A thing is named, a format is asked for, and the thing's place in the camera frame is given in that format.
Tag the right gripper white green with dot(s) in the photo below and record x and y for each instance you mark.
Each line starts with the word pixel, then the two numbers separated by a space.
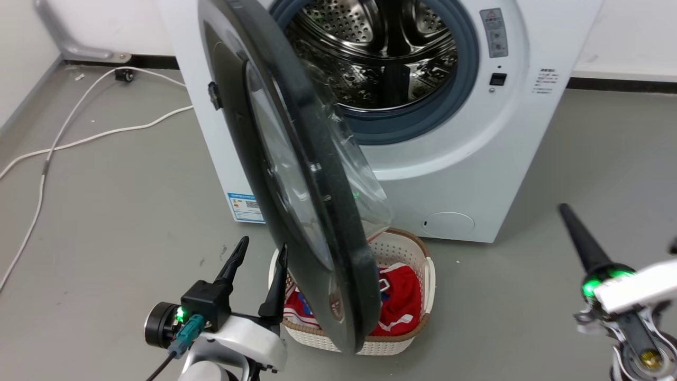
pixel 640 288

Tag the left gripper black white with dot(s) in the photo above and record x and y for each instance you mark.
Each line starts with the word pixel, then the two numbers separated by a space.
pixel 254 338

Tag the dark grey round washer door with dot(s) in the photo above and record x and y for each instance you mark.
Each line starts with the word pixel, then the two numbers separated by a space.
pixel 312 132

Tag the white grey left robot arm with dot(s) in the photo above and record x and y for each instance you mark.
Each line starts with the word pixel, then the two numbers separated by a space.
pixel 206 368

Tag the black door latch hook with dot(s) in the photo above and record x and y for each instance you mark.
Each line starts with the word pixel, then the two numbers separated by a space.
pixel 214 96

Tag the white front-load washing machine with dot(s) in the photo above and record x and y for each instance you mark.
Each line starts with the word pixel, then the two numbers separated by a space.
pixel 449 174

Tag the black door lock socket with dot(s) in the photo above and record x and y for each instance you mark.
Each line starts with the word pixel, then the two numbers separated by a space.
pixel 497 79

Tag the blue-grey rubber door gasket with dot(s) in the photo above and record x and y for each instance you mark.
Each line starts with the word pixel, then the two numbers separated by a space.
pixel 423 124

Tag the blue energy label sticker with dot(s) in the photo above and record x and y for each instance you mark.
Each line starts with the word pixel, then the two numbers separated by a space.
pixel 246 207

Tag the black round left wrist unit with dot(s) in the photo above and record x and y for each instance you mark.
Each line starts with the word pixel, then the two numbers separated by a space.
pixel 158 324

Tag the red and white garment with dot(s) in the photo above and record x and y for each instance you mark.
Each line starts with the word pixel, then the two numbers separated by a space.
pixel 404 296

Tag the white plastic laundry basket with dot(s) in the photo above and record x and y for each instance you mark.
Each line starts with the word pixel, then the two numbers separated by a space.
pixel 404 248

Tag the round white filter cover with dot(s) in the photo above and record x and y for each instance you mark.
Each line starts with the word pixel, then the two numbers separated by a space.
pixel 448 225

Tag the small black floor caster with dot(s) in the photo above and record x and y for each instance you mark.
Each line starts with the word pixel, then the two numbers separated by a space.
pixel 124 75

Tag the grey warning sticker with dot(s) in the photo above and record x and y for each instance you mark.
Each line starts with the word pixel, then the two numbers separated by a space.
pixel 494 32

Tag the stainless steel washer drum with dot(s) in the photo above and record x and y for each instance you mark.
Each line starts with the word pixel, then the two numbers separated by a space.
pixel 370 32

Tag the grey metal floor bracket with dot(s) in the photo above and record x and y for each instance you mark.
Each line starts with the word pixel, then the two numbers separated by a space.
pixel 63 37

